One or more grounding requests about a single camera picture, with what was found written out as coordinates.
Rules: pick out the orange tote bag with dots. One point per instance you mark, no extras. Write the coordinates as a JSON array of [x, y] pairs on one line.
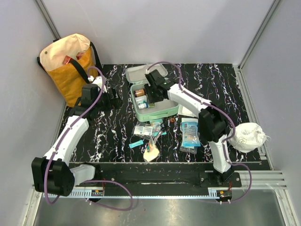
[[67, 62]]

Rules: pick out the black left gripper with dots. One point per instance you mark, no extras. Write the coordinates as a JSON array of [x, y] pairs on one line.
[[115, 103]]

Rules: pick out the teal plaster packet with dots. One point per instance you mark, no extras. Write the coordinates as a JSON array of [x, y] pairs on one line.
[[156, 126]]

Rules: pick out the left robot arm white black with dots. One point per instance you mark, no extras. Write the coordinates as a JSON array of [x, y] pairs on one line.
[[51, 173]]

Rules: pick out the white pill bottle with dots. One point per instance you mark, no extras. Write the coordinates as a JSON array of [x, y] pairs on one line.
[[140, 100]]

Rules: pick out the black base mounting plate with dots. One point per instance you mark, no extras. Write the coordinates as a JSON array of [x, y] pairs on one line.
[[160, 179]]

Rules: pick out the clear bag yellow items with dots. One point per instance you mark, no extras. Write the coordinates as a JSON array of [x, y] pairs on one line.
[[151, 152]]

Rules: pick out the white crumpled cloth bag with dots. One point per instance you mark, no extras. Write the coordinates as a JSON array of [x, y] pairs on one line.
[[248, 136]]

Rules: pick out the blue mask packet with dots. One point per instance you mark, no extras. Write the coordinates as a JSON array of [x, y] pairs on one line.
[[190, 135]]

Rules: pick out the mint green medicine case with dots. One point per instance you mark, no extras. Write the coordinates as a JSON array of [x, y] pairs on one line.
[[147, 100]]

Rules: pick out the black handled scissors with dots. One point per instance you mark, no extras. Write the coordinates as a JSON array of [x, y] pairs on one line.
[[162, 130]]

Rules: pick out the white gauze pad packet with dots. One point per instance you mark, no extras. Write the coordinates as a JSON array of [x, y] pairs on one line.
[[185, 112]]

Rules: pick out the cyan sachet strip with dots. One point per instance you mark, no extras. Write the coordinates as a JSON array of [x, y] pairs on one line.
[[135, 144]]

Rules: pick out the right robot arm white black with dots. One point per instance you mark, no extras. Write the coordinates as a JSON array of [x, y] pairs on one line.
[[212, 124]]

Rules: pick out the brown bottle orange cap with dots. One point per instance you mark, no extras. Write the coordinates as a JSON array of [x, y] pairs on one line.
[[139, 93]]

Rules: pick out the clear bag white leaflets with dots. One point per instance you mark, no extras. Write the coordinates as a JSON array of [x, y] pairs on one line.
[[143, 129]]

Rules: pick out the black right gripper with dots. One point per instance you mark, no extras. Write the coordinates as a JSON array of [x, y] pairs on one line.
[[147, 87]]

